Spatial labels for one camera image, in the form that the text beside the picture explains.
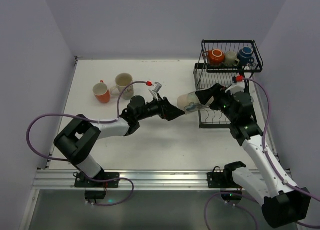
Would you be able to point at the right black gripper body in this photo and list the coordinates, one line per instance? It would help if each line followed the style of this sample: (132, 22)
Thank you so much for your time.
(216, 100)

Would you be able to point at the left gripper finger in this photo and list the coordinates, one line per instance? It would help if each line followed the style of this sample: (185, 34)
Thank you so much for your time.
(166, 103)
(172, 112)

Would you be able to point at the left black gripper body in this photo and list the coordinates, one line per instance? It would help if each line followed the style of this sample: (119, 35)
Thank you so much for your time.
(161, 108)

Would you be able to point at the tall floral white mug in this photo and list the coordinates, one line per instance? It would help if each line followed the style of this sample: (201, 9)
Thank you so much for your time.
(190, 103)

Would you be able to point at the cream floral mug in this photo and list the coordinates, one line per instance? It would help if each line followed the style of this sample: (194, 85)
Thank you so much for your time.
(121, 82)

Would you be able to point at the salmon orange mug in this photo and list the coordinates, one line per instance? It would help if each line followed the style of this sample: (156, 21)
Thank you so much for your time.
(102, 92)

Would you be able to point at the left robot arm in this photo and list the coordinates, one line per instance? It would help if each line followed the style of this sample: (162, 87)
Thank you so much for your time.
(77, 139)

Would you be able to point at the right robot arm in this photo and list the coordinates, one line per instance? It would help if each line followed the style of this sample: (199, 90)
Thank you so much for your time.
(281, 200)

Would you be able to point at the beige mug upper shelf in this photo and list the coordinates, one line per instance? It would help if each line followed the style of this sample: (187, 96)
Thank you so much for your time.
(231, 59)

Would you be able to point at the orange round mug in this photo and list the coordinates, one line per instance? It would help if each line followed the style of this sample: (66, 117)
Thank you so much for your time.
(214, 57)

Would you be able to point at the blue mug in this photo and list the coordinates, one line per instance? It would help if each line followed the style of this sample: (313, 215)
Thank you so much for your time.
(245, 56)

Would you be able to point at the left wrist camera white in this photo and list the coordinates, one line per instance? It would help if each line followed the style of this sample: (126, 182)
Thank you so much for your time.
(154, 89)

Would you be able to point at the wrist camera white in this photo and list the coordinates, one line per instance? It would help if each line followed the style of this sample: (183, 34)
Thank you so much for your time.
(154, 89)
(238, 84)

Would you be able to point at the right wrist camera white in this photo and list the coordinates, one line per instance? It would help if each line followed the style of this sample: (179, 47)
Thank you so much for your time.
(238, 84)

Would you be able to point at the black wire dish rack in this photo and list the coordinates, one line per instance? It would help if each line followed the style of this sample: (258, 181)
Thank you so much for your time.
(206, 75)

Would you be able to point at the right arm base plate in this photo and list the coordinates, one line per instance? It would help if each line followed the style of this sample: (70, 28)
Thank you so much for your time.
(217, 178)

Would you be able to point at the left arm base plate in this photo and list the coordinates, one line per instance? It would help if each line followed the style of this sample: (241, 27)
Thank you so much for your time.
(102, 180)

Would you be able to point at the aluminium mounting rail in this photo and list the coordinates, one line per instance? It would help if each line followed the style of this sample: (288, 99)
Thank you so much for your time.
(180, 180)

